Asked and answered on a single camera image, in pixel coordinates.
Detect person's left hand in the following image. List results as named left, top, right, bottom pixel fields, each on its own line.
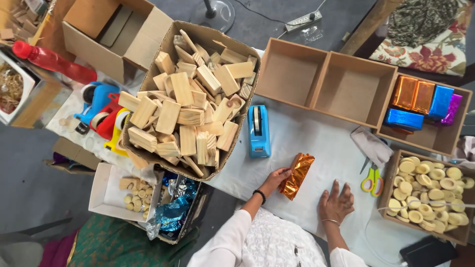
left=259, top=167, right=294, bottom=197

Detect person's right hand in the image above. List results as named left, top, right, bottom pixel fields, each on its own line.
left=318, top=179, right=356, bottom=225

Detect crinkled orange foil-wrapped block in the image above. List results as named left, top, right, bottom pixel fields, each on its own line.
left=279, top=152, right=315, bottom=201

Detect wooden tray with discs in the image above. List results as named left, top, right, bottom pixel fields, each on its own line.
left=377, top=149, right=475, bottom=247

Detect person's white garment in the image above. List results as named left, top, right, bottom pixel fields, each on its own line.
left=187, top=207, right=369, bottom=267

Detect white table cloth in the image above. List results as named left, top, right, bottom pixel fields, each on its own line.
left=45, top=48, right=451, bottom=267

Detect pile of wooden discs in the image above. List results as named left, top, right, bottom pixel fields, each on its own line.
left=386, top=156, right=475, bottom=234

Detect box of foil sheets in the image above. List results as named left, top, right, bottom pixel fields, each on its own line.
left=125, top=170, right=214, bottom=245

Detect black phone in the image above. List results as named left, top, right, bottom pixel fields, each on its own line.
left=399, top=235, right=459, bottom=267

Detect pile of wooden blocks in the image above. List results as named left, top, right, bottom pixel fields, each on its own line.
left=127, top=29, right=258, bottom=178

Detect empty wooden tray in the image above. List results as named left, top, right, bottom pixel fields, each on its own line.
left=310, top=51, right=399, bottom=129
left=255, top=37, right=330, bottom=111

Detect blue foil-wrapped block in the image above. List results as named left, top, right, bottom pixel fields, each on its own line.
left=382, top=108, right=425, bottom=132
left=426, top=85, right=455, bottom=121

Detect wooden tray with wrapped blocks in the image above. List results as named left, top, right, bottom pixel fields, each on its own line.
left=374, top=72, right=473, bottom=158

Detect smooth orange foil-wrapped block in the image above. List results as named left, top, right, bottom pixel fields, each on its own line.
left=391, top=75, right=419, bottom=111
left=411, top=80, right=436, bottom=115

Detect clear plastic wrapper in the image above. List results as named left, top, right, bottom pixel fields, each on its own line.
left=299, top=25, right=324, bottom=44

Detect purple foil-wrapped block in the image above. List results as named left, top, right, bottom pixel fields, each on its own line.
left=440, top=93, right=464, bottom=127

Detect large cardboard box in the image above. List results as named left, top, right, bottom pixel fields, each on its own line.
left=122, top=20, right=262, bottom=182

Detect green fabric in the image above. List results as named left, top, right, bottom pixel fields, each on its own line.
left=66, top=213, right=200, bottom=267

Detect yellow handheld tape dispenser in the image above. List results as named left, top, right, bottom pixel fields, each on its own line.
left=103, top=108, right=131, bottom=156

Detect white power strip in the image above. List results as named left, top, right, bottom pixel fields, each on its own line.
left=285, top=10, right=323, bottom=33

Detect white box with wooden pieces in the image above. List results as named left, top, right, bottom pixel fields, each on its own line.
left=88, top=162, right=165, bottom=223

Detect red handheld tape dispenser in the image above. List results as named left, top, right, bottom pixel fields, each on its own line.
left=89, top=93, right=124, bottom=141

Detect fan base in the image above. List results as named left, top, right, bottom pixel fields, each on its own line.
left=190, top=0, right=236, bottom=34

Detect wooden beam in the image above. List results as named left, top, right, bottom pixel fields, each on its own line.
left=339, top=0, right=406, bottom=56

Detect blue handheld tape dispenser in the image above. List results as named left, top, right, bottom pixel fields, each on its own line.
left=74, top=81, right=121, bottom=127

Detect floral cushion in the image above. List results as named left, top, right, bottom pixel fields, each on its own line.
left=369, top=0, right=475, bottom=77

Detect flat cardboard box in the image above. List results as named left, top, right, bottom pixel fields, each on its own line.
left=42, top=137, right=103, bottom=176

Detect empty cardboard box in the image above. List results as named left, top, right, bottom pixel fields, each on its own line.
left=62, top=0, right=174, bottom=85

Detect magenta fabric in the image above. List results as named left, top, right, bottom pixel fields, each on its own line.
left=39, top=229, right=81, bottom=267

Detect red plastic bottle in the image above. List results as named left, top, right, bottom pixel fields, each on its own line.
left=12, top=40, right=98, bottom=85

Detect tray of rubber bands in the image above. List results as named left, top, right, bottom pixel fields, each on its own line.
left=0, top=50, right=73, bottom=129

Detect crate of wooden blocks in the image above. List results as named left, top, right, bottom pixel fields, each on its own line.
left=0, top=0, right=57, bottom=47

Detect scissors with yellow orange handles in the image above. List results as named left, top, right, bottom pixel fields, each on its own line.
left=359, top=156, right=385, bottom=198

